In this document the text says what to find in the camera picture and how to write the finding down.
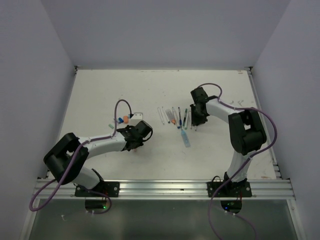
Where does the orange pen cap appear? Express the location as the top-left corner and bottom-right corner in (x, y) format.
(123, 116), (129, 124)

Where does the dark blue ballpoint pen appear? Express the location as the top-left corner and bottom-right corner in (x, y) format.
(178, 106), (183, 129)

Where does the dark blue capped marker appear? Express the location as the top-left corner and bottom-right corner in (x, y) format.
(171, 107), (181, 129)

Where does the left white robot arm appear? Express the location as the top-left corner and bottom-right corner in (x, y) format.
(43, 120), (153, 197)

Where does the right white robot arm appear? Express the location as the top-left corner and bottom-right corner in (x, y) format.
(190, 87), (267, 197)

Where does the black pen near left arm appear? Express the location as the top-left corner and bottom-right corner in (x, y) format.
(183, 108), (189, 130)

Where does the pink ended marker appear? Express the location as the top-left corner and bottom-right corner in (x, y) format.
(190, 111), (193, 129)

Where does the green capped marker lower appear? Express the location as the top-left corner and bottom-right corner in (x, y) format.
(185, 110), (191, 130)

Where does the thick light blue marker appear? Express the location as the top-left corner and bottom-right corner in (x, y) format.
(180, 129), (191, 148)

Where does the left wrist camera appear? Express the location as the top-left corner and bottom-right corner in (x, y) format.
(128, 112), (144, 126)

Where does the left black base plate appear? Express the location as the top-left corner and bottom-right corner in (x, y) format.
(74, 181), (120, 198)

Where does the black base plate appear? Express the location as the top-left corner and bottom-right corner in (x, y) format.
(206, 181), (253, 198)
(74, 181), (120, 198)

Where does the aluminium mounting rail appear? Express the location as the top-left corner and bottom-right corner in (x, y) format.
(32, 178), (293, 201)

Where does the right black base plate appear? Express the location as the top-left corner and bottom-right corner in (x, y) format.
(206, 181), (253, 198)

